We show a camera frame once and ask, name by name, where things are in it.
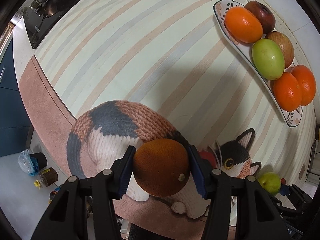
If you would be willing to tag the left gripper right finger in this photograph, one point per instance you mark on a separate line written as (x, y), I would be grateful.
(201, 172)

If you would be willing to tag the russet yellow red apple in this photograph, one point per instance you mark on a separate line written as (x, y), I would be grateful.
(284, 44)

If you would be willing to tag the blue kitchen cabinet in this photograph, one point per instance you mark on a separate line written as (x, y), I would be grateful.
(14, 121)

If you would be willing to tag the black smartphone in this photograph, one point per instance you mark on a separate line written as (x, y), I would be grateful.
(312, 156)

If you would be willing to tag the small brown jar on floor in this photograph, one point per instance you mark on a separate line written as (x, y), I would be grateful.
(48, 177)

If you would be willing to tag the green apple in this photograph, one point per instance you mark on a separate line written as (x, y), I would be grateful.
(271, 182)
(268, 59)

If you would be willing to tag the brown round fruit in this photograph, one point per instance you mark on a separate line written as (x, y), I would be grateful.
(161, 167)

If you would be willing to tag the oval floral ceramic plate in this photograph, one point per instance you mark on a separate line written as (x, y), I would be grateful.
(220, 9)

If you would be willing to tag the black cup on floor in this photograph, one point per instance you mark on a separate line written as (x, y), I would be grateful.
(38, 161)

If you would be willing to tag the blue plastic bag on floor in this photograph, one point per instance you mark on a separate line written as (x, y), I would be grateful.
(26, 163)

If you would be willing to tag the medium orange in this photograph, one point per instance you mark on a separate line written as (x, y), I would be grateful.
(287, 92)
(243, 25)

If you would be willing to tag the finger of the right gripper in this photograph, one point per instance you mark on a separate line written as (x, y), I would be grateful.
(288, 190)

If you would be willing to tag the red cherry tomato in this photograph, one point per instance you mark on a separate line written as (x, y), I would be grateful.
(283, 181)
(210, 157)

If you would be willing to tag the dark red pomegranate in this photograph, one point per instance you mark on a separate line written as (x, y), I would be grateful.
(263, 14)

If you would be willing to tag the striped cat print table mat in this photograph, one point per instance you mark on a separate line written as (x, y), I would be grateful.
(171, 56)

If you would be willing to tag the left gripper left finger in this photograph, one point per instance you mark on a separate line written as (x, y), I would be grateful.
(123, 169)

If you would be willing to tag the black gas stove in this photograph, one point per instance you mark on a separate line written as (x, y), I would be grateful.
(41, 15)

